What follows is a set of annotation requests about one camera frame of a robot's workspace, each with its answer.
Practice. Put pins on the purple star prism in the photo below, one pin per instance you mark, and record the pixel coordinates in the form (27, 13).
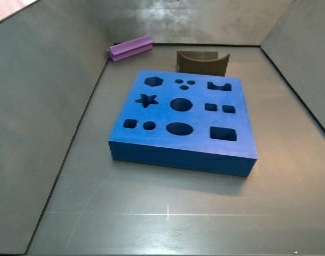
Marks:
(130, 48)

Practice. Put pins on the black curved fixture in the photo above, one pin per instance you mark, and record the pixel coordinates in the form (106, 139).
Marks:
(202, 62)

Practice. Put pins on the blue shape-sorter block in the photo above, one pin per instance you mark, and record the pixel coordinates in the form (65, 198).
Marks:
(184, 121)

